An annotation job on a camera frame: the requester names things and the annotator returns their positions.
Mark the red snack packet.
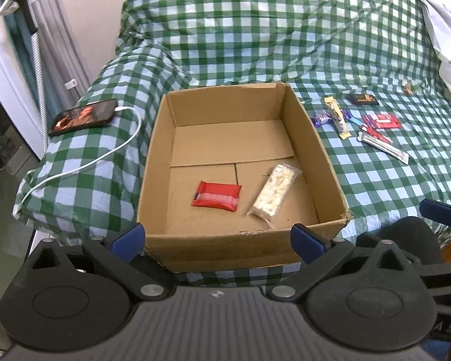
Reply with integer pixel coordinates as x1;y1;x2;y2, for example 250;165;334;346
191;181;243;212
363;112;402;129

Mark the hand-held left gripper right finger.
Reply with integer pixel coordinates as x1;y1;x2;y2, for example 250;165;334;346
267;223;424;304

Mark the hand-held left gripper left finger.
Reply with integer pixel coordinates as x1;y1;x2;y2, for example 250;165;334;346
30;223;176;304

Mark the white charging cable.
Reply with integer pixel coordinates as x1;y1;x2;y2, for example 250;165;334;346
13;106;143;218

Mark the clear bag of white candies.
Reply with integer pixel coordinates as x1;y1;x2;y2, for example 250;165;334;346
247;163;303;230

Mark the black smartphone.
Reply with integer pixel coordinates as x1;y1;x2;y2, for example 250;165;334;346
47;98;119;137

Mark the red snack stick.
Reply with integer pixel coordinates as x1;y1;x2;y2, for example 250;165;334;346
361;125;394;144

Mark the blue snack stick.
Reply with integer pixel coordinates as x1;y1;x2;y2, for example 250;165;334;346
342;109;363;127

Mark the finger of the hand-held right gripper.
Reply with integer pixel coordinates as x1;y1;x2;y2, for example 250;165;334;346
420;199;451;231

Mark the silver snack stick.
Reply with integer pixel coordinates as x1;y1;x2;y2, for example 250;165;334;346
357;131;410;165

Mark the green checked blanket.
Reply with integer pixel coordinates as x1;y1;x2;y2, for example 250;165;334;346
13;0;451;287

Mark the yellow and white snack bar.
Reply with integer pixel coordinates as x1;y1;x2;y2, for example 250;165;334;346
324;96;351;138

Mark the black snack packet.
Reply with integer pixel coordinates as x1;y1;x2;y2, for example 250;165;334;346
348;93;380;106

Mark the braided grey hose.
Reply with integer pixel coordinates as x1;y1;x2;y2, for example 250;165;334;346
29;32;50;149

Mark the brown cardboard box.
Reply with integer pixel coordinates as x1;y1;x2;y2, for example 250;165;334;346
135;82;350;273

